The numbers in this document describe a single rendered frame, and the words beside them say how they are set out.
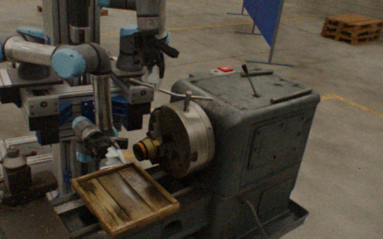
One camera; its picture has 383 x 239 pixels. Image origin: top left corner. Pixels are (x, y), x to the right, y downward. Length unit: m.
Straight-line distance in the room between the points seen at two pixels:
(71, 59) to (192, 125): 0.52
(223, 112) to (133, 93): 0.62
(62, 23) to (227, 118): 1.05
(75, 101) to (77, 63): 0.57
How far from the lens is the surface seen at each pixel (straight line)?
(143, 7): 1.30
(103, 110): 1.72
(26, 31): 1.92
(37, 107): 1.89
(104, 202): 1.58
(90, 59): 1.56
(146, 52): 1.30
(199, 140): 1.49
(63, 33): 2.15
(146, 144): 1.50
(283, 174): 1.94
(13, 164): 1.39
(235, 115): 1.51
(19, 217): 1.43
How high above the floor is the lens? 1.88
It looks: 26 degrees down
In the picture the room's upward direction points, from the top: 7 degrees clockwise
